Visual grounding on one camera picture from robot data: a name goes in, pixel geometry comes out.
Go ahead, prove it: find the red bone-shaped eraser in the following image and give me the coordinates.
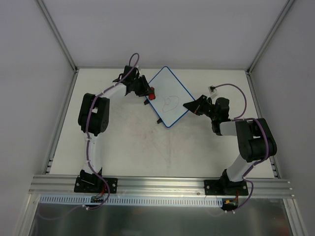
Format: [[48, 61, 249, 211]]
[[148, 87, 156, 101]]

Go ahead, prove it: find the blue framed whiteboard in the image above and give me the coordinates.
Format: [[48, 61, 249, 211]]
[[148, 66, 195, 128]]

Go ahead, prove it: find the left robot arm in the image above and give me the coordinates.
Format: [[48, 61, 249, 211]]
[[75, 65, 156, 192]]

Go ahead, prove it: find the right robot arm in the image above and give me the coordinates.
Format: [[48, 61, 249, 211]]
[[183, 95, 277, 196]]

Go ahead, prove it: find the whiteboard wire stand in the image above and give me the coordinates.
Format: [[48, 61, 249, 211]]
[[143, 98, 164, 125]]

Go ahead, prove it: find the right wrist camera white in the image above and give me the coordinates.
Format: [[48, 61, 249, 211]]
[[208, 86, 218, 99]]

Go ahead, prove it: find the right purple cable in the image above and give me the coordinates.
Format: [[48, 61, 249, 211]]
[[209, 83, 269, 217]]

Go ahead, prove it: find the purple cable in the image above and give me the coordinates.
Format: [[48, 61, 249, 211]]
[[36, 53, 141, 219], [209, 83, 269, 217]]

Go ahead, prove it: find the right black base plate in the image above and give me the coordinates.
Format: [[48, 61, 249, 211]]
[[204, 179, 249, 196]]

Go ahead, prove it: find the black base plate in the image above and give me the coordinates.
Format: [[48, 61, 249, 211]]
[[74, 175, 118, 194], [204, 179, 249, 196]]

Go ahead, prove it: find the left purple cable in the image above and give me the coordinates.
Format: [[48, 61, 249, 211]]
[[36, 53, 141, 219]]

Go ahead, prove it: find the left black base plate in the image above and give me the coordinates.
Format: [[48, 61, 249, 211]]
[[74, 175, 118, 194]]

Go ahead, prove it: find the left aluminium frame post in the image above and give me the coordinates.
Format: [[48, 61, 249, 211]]
[[36, 0, 79, 73]]

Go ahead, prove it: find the aluminium frame post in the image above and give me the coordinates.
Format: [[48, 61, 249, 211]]
[[246, 0, 296, 74], [36, 0, 79, 73]]

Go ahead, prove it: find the slotted cable duct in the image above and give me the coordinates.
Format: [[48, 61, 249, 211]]
[[39, 194, 223, 208]]

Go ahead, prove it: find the right aluminium frame post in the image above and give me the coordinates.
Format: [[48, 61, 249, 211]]
[[246, 0, 296, 74]]

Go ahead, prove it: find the aluminium mounting rail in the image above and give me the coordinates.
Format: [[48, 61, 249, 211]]
[[29, 175, 295, 199]]

